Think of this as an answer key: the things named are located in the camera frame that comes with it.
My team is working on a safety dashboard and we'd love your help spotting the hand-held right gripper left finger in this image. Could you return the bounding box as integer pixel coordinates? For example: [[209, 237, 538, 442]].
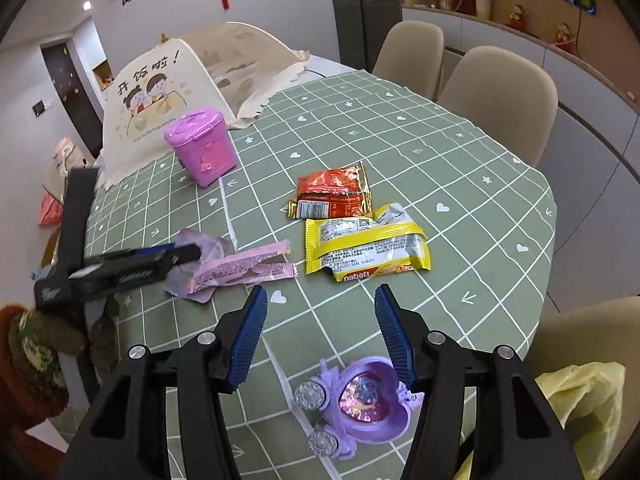
[[59, 285, 269, 480]]

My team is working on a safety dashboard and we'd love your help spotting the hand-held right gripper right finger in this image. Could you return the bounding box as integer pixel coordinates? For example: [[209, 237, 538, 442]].
[[374, 284, 583, 480]]

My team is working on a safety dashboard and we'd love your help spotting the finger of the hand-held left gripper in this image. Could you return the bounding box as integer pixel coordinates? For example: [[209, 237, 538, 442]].
[[70, 243, 202, 279]]

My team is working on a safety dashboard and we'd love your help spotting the pale purple plastic packet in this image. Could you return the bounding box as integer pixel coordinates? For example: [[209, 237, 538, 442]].
[[164, 228, 237, 305]]

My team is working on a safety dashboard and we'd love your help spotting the pink snack wrapper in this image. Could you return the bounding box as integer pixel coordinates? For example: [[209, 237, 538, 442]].
[[186, 239, 301, 297]]

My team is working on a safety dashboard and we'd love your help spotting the yellow wafer wrapper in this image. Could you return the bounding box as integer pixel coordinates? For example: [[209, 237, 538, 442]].
[[304, 202, 432, 283]]

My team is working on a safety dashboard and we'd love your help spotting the pink mini trash bin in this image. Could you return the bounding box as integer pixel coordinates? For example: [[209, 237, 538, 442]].
[[164, 106, 240, 190]]

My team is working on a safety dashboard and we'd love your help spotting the person's left hand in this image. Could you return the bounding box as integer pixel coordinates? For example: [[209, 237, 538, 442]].
[[29, 307, 118, 368]]

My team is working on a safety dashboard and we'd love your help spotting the pink bag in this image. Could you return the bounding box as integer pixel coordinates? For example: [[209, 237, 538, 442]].
[[39, 192, 66, 227]]

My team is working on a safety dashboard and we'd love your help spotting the beige bag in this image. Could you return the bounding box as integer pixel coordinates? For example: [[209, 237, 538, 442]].
[[44, 137, 96, 196]]

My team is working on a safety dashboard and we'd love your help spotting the purple toy carriage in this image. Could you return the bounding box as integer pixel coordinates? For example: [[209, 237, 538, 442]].
[[292, 356, 426, 463]]

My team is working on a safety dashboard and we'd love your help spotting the dark door with magnets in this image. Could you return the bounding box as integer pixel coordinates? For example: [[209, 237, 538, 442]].
[[40, 37, 108, 161]]

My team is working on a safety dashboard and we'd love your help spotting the cream printed food cover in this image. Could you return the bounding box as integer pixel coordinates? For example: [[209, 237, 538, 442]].
[[97, 21, 311, 188]]

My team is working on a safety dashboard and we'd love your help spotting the red orange snack wrapper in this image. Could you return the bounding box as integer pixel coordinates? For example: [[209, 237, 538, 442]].
[[287, 160, 373, 221]]

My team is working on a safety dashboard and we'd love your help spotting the beige dining chair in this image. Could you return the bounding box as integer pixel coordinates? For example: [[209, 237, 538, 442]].
[[372, 21, 446, 101], [525, 296, 640, 480], [437, 46, 558, 168]]

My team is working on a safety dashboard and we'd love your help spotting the yellow plastic bag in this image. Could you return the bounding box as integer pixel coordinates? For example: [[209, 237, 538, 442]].
[[452, 362, 626, 480]]

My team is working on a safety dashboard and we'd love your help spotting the green grid tablecloth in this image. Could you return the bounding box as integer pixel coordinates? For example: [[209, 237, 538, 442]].
[[82, 71, 557, 480]]

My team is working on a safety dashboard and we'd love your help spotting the white low cabinet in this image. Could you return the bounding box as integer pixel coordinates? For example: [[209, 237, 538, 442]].
[[400, 5, 640, 321]]

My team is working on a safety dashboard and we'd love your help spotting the dark grey door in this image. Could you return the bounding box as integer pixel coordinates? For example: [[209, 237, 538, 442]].
[[327, 0, 401, 73]]

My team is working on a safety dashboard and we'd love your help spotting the wooden wall shelf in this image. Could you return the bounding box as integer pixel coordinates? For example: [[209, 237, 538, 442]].
[[400, 0, 640, 106]]

